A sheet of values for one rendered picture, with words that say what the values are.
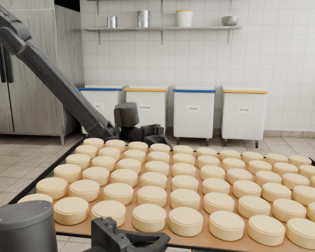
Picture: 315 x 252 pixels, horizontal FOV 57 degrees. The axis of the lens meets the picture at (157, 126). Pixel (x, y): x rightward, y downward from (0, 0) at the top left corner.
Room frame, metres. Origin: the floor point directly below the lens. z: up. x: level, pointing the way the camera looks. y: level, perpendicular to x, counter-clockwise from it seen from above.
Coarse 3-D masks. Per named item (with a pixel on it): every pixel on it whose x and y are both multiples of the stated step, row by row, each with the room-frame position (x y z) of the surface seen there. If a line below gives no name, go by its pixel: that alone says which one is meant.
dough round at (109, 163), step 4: (100, 156) 0.60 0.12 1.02; (104, 156) 0.60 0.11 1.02; (108, 156) 0.60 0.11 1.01; (92, 160) 0.58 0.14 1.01; (96, 160) 0.57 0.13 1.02; (100, 160) 0.57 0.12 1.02; (104, 160) 0.57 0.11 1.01; (108, 160) 0.58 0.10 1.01; (112, 160) 0.58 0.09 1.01; (92, 164) 0.56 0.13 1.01; (96, 164) 0.56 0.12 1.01; (100, 164) 0.56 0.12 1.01; (104, 164) 0.56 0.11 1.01; (108, 164) 0.56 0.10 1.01; (112, 164) 0.57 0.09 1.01; (108, 168) 0.56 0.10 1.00; (112, 168) 0.57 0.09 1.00
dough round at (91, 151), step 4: (76, 148) 0.64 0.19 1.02; (80, 148) 0.64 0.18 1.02; (84, 148) 0.64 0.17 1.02; (88, 148) 0.64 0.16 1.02; (92, 148) 0.64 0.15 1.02; (96, 148) 0.65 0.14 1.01; (76, 152) 0.63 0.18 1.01; (80, 152) 0.62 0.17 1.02; (84, 152) 0.62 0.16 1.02; (88, 152) 0.62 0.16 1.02; (92, 152) 0.63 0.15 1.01; (96, 152) 0.64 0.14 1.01; (92, 156) 0.63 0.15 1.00
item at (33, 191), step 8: (80, 144) 0.73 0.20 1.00; (72, 152) 0.66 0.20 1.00; (56, 160) 0.58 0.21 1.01; (64, 160) 0.61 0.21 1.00; (312, 160) 0.69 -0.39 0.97; (48, 168) 0.54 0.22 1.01; (40, 176) 0.50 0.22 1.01; (48, 176) 0.52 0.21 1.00; (32, 184) 0.47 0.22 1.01; (24, 192) 0.45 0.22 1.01; (32, 192) 0.46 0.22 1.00; (16, 200) 0.42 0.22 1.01; (56, 232) 0.35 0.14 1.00; (64, 232) 0.35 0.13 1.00; (192, 248) 0.34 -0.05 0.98; (200, 248) 0.33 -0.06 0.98; (208, 248) 0.33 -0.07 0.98; (216, 248) 0.33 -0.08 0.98
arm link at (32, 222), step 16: (0, 208) 0.26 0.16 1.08; (16, 208) 0.26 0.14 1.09; (32, 208) 0.25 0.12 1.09; (48, 208) 0.25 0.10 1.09; (0, 224) 0.22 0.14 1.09; (16, 224) 0.22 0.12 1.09; (32, 224) 0.23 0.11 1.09; (48, 224) 0.24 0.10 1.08; (0, 240) 0.22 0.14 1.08; (16, 240) 0.22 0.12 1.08; (32, 240) 0.23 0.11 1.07; (48, 240) 0.24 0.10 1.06
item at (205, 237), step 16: (224, 176) 0.58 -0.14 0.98; (128, 208) 0.42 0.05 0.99; (64, 224) 0.37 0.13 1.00; (80, 224) 0.37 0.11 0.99; (128, 224) 0.38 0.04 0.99; (176, 240) 0.35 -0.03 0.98; (192, 240) 0.35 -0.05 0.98; (208, 240) 0.35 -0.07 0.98; (224, 240) 0.35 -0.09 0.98; (240, 240) 0.36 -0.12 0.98; (288, 240) 0.36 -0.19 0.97
